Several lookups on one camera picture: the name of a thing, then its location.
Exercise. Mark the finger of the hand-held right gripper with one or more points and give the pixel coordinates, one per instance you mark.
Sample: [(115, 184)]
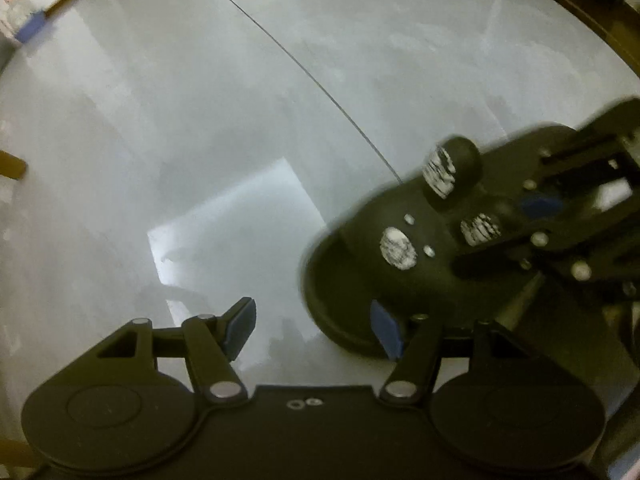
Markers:
[(575, 255), (575, 160)]

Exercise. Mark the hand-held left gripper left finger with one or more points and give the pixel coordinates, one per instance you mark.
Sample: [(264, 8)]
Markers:
[(240, 327)]

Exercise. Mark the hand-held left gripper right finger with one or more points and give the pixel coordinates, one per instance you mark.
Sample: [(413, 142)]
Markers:
[(386, 330)]

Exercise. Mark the black slipper with charms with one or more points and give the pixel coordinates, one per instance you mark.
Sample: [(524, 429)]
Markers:
[(360, 260)]

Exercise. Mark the wooden furniture leg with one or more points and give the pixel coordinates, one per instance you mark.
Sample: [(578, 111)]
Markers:
[(11, 164)]

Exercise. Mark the blue box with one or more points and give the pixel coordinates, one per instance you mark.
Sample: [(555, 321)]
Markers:
[(31, 27)]

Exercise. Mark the white bundle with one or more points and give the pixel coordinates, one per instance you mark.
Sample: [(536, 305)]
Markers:
[(15, 10)]

